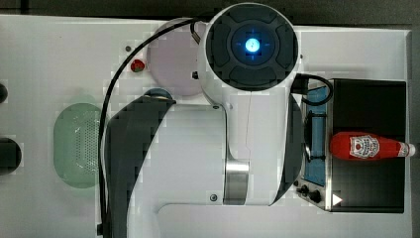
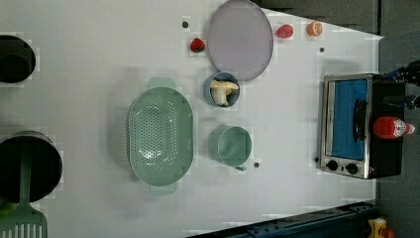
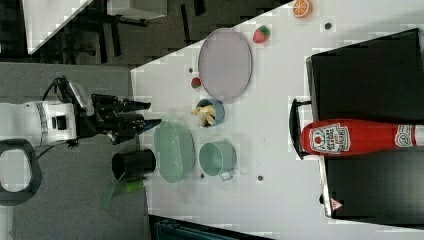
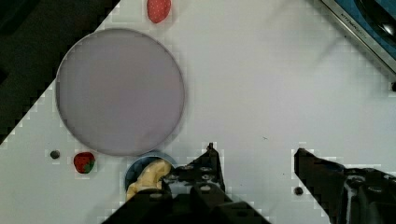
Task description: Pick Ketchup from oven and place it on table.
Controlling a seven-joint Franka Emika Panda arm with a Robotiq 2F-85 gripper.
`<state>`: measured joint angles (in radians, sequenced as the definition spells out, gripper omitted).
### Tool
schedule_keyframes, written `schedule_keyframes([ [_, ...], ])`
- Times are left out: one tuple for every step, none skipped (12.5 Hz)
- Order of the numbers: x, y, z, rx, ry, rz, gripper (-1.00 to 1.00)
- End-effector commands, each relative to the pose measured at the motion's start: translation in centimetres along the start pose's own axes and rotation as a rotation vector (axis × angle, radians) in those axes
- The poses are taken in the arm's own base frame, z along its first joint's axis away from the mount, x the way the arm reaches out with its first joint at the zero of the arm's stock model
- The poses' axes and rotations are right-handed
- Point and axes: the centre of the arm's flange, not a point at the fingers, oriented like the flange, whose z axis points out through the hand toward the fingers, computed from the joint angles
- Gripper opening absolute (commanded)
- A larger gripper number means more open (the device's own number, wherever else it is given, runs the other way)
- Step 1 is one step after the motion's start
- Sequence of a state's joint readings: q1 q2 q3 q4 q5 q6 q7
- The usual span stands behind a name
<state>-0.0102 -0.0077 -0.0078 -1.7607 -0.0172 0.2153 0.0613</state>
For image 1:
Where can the green perforated colander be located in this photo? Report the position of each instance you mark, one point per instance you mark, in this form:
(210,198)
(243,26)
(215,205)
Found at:
(75,145)

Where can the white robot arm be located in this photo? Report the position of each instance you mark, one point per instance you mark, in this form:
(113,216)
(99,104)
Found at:
(243,146)

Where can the black pot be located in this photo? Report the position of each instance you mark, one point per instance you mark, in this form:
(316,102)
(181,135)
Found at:
(10,156)

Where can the small red strawberry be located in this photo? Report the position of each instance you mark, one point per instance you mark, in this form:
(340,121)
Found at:
(137,65)

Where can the grey round plate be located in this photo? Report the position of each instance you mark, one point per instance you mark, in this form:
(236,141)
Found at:
(172,61)

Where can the red ketchup bottle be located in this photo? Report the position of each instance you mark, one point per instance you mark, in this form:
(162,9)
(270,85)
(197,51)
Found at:
(362,146)

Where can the black cylinder object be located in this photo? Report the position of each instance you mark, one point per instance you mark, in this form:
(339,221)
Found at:
(3,93)

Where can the blue bowl with mushroom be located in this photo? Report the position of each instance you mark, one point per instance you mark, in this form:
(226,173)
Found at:
(158,93)

